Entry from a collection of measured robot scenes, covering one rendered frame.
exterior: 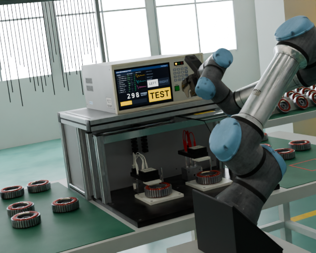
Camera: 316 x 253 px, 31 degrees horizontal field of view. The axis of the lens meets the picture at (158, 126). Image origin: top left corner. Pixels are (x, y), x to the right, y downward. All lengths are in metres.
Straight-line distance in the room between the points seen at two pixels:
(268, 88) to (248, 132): 0.16
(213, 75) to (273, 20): 4.29
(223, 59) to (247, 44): 8.28
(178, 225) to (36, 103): 6.77
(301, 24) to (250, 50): 8.58
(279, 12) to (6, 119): 4.39
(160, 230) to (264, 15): 4.63
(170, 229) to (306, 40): 0.81
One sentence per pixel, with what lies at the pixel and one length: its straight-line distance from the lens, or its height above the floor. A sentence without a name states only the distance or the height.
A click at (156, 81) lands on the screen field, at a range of 2.38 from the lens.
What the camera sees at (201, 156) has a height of 0.88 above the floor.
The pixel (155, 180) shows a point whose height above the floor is 0.83.
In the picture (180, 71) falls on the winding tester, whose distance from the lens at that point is 2.43.
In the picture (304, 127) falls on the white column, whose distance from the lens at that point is 6.36.
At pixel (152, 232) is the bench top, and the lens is 2.02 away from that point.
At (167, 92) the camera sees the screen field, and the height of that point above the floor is 1.17.
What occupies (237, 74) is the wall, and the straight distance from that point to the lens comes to 10.21.
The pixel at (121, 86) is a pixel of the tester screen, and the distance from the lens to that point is 2.31.
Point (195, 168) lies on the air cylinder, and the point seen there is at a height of 0.82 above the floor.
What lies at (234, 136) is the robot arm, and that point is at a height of 1.11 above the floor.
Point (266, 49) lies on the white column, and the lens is 6.44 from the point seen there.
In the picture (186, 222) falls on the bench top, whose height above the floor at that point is 0.73.
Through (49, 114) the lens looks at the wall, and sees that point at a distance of 8.76.
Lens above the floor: 1.42
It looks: 9 degrees down
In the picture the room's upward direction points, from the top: 7 degrees counter-clockwise
